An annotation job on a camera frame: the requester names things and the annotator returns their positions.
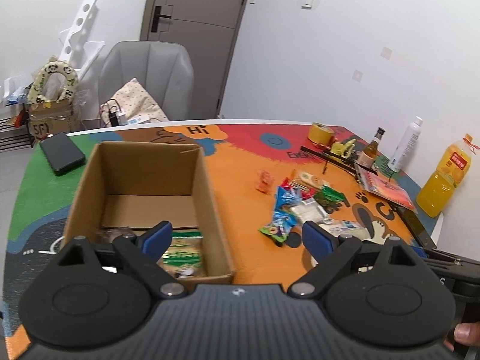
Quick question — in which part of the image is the orange small snack packet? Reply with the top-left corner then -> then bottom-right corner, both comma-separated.
256,170 -> 274,194

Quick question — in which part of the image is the black wallet on table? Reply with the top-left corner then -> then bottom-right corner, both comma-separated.
40,133 -> 86,176

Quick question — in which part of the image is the orange juice bottle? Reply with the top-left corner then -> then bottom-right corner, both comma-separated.
416,134 -> 479,218

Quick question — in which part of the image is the long white cake package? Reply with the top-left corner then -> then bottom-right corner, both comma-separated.
319,219 -> 371,241

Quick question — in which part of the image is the red candy bar packet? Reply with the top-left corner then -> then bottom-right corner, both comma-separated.
281,178 -> 316,200

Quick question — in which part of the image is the red packet in clear bag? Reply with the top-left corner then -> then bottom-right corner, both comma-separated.
355,164 -> 416,211

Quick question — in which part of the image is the blue cookie packet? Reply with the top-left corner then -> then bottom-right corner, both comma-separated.
274,186 -> 302,211

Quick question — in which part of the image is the purple snack packet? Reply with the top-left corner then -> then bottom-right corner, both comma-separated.
97,227 -> 137,243

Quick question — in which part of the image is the yellow hair claw clip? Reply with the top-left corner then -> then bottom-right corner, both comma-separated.
329,138 -> 356,159

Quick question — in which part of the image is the grey door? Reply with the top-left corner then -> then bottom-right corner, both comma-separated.
140,0 -> 246,119

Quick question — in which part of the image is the dark green snack packet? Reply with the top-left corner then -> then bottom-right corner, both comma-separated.
313,185 -> 347,213

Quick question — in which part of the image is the cardboard box on table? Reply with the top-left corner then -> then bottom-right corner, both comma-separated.
64,141 -> 235,288

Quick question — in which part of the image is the person's right hand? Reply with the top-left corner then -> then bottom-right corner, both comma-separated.
443,322 -> 480,350

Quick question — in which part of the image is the white spray can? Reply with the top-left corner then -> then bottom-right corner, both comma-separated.
387,116 -> 423,173

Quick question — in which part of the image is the green white cracker package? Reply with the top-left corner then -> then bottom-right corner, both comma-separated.
157,230 -> 205,279

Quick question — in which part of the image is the panda pattern neck pillow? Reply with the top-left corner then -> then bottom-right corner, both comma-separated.
27,57 -> 79,104

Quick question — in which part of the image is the green candy packet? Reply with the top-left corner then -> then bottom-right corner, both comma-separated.
259,219 -> 296,243

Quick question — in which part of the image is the white charger with cables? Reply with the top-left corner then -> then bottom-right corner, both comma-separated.
98,99 -> 151,127

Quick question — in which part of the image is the yellow tape roll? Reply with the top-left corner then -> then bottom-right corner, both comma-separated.
307,123 -> 335,147

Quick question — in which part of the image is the colourful cartoon table mat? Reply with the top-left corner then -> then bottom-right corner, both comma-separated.
0,122 -> 443,359

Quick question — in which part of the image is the small brown glass bottle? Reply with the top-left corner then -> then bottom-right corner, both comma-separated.
356,127 -> 385,168

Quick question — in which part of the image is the dotted beige cushion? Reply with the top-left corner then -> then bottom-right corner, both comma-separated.
106,78 -> 168,122

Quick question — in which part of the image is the white light switch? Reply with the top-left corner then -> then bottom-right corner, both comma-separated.
301,0 -> 315,10

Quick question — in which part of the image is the blue candy packet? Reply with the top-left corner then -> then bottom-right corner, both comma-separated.
272,210 -> 297,228

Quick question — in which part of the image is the cardboard box on floor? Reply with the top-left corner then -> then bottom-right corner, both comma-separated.
27,99 -> 82,142

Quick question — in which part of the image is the square white cake package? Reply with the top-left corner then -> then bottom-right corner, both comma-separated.
289,198 -> 333,225

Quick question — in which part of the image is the black door handle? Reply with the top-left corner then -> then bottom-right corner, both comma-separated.
151,6 -> 172,33

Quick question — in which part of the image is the beige cracker package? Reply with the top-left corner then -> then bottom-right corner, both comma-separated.
291,170 -> 330,190

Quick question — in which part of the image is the black metal rack rod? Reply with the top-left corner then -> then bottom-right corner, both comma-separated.
300,145 -> 378,176

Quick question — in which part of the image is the black smartphone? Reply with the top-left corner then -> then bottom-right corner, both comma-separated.
396,205 -> 437,250

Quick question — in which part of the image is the grey chair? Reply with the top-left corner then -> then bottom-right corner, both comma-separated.
97,41 -> 194,121

